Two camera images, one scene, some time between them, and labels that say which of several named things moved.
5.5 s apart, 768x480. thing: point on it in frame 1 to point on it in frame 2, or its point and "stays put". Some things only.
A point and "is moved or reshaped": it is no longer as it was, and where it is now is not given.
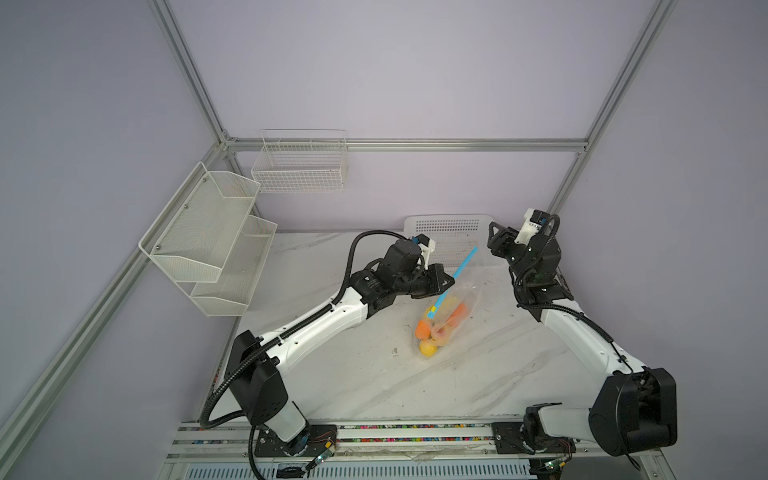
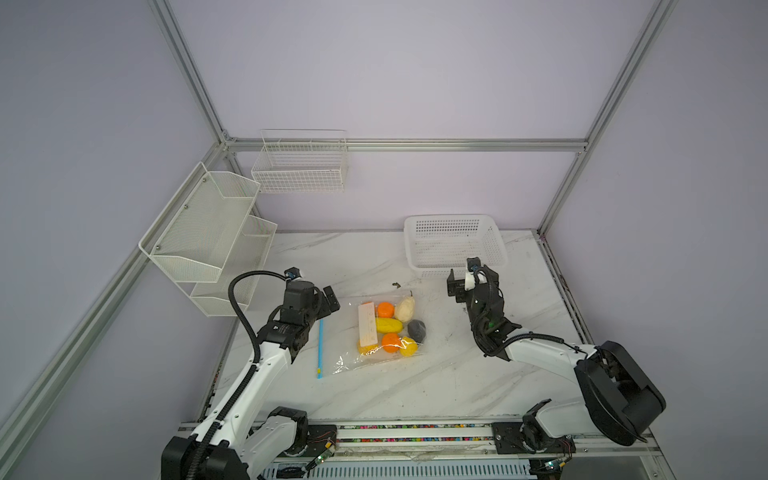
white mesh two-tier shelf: x=208 y=243 stays put
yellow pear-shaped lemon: x=428 y=348 to x=410 y=349
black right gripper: x=502 y=239 to x=456 y=288
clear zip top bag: x=446 y=312 to x=370 y=330
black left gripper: x=435 y=273 to x=322 y=307
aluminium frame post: x=648 y=35 stays put
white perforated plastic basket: x=461 y=241 stays put
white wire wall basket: x=301 y=160 stays put
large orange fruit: x=423 y=330 to x=389 y=340
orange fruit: x=459 y=314 is moved or reshaped
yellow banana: x=441 y=308 to x=388 y=325
